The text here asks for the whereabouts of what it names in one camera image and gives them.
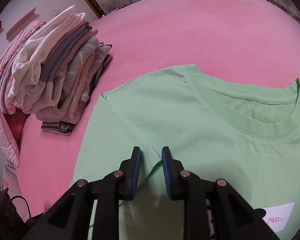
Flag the light green t-shirt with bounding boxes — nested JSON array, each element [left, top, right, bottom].
[[73, 64, 300, 239]]

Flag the stack of folded clothes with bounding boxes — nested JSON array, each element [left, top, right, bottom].
[[7, 6, 111, 135]]

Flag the folded pink quilts pile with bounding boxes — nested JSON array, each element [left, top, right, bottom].
[[0, 21, 46, 167]]

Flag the pink bed blanket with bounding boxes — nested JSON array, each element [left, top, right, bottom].
[[17, 0, 300, 215]]

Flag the black cable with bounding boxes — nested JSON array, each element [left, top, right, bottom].
[[9, 195, 31, 222]]

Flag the pink wall shelf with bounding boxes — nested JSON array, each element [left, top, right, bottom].
[[6, 7, 37, 40]]

